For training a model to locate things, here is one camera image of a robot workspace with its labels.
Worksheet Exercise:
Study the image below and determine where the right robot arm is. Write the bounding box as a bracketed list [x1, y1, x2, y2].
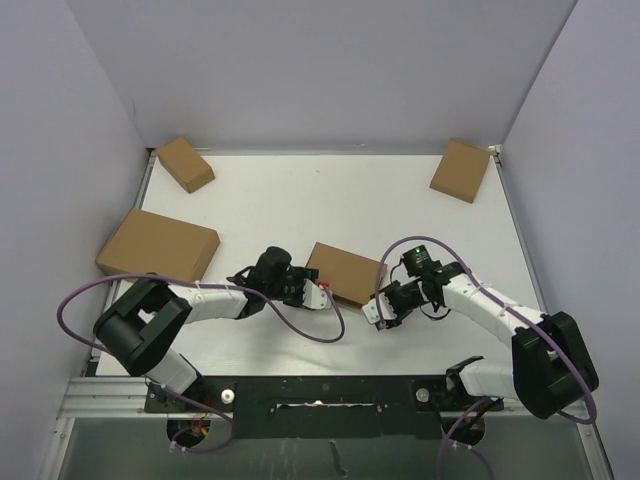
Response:
[362, 245, 599, 424]

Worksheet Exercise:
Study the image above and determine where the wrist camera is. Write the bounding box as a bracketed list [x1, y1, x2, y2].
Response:
[302, 279, 331, 311]
[361, 293, 398, 331]

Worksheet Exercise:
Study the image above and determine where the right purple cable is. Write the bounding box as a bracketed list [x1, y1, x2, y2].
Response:
[374, 235, 599, 480]

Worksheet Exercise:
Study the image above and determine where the large folded cardboard box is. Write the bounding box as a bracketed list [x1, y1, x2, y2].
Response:
[96, 208, 220, 282]

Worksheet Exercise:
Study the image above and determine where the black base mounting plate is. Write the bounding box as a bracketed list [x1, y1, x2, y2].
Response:
[144, 375, 504, 453]

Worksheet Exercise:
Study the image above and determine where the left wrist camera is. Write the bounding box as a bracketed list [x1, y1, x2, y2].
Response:
[302, 279, 331, 311]

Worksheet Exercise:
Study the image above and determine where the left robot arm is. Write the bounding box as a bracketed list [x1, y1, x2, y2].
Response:
[93, 246, 329, 411]

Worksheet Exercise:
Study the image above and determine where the small folded cardboard box left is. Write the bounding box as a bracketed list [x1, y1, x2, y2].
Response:
[156, 137, 215, 194]

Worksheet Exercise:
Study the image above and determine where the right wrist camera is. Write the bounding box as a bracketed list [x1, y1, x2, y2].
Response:
[361, 293, 398, 331]

